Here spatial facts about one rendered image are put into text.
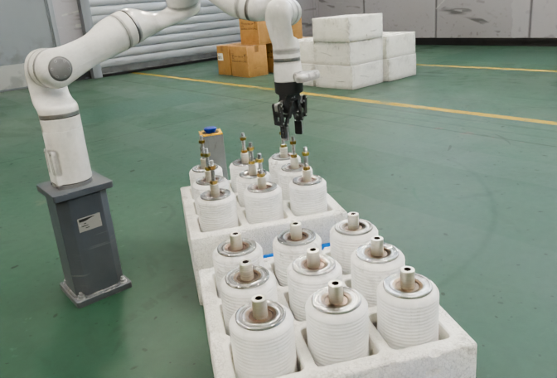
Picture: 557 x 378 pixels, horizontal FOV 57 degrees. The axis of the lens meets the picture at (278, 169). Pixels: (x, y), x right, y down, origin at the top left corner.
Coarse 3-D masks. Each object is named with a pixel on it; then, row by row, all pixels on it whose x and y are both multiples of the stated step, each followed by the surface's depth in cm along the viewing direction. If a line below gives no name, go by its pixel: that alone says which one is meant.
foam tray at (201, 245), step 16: (192, 208) 140; (240, 208) 137; (288, 208) 134; (336, 208) 132; (192, 224) 129; (240, 224) 128; (256, 224) 126; (272, 224) 125; (288, 224) 126; (304, 224) 127; (320, 224) 128; (192, 240) 121; (208, 240) 122; (224, 240) 123; (256, 240) 125; (272, 240) 126; (192, 256) 126; (208, 256) 123
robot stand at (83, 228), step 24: (48, 192) 124; (72, 192) 123; (96, 192) 128; (72, 216) 125; (96, 216) 129; (72, 240) 127; (96, 240) 130; (72, 264) 129; (96, 264) 131; (120, 264) 138; (72, 288) 133; (96, 288) 133; (120, 288) 136
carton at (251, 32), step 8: (240, 24) 522; (248, 24) 514; (256, 24) 504; (264, 24) 508; (240, 32) 526; (248, 32) 517; (256, 32) 507; (264, 32) 510; (248, 40) 520; (256, 40) 510; (264, 40) 512
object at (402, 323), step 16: (384, 304) 80; (400, 304) 78; (416, 304) 77; (432, 304) 78; (384, 320) 81; (400, 320) 78; (416, 320) 78; (432, 320) 79; (384, 336) 82; (400, 336) 79; (416, 336) 79; (432, 336) 80
